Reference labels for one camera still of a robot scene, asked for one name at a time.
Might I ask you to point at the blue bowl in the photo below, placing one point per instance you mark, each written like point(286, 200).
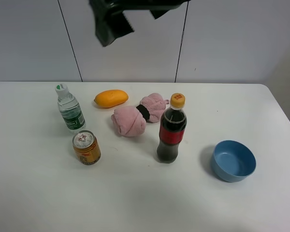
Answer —
point(232, 161)

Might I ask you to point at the pink rolled towel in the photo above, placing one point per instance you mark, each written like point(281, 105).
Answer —
point(131, 121)

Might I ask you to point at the clear water bottle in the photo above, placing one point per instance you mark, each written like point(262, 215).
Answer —
point(70, 109)

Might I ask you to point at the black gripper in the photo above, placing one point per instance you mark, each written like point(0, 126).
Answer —
point(111, 23)

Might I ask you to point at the yellow mango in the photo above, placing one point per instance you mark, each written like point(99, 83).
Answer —
point(111, 98)

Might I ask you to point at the dark cola bottle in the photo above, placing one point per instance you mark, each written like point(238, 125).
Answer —
point(172, 127)

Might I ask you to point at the gold drink can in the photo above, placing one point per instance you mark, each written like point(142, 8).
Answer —
point(86, 147)

